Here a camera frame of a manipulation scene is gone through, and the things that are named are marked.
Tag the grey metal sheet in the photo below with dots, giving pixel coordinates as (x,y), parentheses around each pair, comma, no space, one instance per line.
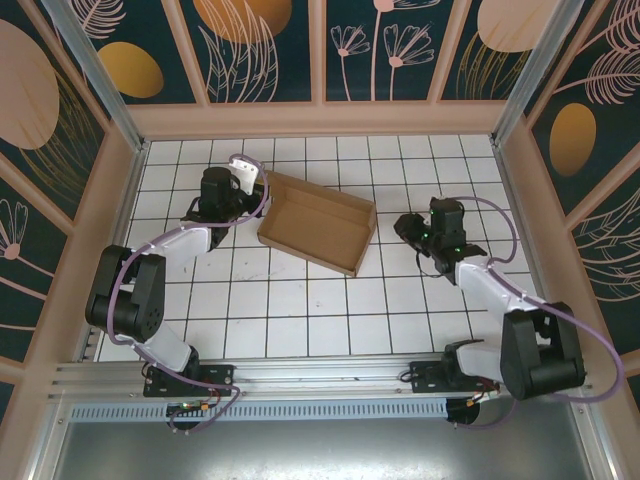
(320,450)

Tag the aluminium frame post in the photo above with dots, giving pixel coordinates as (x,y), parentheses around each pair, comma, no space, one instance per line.
(95,70)
(530,70)

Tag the aluminium side rail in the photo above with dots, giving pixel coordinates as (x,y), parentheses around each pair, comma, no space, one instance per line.
(129,190)
(511,190)

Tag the small connector board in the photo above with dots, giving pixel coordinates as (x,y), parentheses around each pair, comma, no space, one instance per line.
(190,406)

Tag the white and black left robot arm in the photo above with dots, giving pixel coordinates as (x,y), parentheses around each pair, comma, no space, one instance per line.
(170,345)

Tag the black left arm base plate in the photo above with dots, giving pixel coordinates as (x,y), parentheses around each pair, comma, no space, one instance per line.
(220,380)

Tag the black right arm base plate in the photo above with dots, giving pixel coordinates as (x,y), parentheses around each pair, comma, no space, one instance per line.
(425,377)

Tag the aluminium mounting rail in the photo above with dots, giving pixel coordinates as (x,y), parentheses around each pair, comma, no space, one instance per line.
(320,372)

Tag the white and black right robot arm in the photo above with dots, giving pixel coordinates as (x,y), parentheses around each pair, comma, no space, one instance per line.
(480,285)

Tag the brown cardboard box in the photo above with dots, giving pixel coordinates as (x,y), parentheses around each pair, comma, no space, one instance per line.
(315,220)

